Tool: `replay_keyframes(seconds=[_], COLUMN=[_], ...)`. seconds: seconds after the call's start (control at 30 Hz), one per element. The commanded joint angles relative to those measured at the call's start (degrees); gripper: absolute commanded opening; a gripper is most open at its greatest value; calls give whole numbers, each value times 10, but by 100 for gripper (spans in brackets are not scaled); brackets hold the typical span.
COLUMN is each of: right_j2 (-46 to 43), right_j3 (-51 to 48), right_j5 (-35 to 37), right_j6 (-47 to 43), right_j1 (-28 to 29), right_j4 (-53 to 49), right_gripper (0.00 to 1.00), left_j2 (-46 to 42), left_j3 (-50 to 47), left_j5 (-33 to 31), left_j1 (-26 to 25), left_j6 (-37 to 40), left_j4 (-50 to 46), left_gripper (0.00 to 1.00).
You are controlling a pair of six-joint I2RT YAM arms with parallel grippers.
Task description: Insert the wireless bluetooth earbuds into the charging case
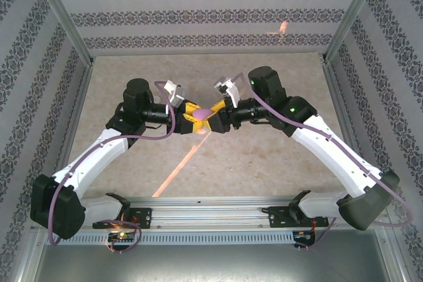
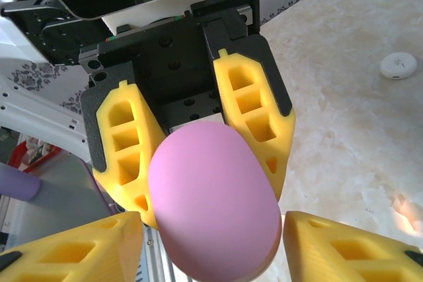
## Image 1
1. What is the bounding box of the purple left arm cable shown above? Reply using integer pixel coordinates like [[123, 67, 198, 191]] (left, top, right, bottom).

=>
[[48, 80, 178, 254]]

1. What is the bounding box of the aluminium side rail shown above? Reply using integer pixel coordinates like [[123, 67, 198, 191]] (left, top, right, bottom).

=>
[[44, 59, 96, 207], [323, 60, 377, 203]]

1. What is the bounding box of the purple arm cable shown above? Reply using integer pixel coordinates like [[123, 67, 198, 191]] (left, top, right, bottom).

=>
[[229, 72, 414, 252], [48, 80, 178, 254]]

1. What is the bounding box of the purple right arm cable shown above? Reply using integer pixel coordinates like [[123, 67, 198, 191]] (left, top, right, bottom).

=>
[[229, 72, 414, 252]]

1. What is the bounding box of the grey metal panel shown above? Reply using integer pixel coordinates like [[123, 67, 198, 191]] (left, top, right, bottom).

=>
[[31, 242, 403, 282]]

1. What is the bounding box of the slotted grey cable duct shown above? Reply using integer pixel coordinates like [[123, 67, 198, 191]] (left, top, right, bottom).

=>
[[44, 231, 295, 246]]

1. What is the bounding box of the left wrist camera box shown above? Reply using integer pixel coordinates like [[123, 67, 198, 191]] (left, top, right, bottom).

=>
[[164, 79, 188, 108]]

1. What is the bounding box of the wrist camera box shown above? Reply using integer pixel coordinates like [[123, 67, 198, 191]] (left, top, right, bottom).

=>
[[213, 76, 241, 108], [164, 79, 188, 108]]

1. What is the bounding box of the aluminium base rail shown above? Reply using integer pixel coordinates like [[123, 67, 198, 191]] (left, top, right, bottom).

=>
[[32, 195, 388, 230]]

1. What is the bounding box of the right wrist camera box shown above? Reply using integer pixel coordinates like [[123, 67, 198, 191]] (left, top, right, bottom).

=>
[[213, 76, 241, 108]]

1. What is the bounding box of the aluminium frame post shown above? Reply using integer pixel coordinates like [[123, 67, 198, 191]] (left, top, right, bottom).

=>
[[28, 0, 96, 67], [321, 0, 388, 65]]

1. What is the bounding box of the purple earbud charging case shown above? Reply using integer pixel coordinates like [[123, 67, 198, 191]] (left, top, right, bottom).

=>
[[193, 107, 212, 121]]

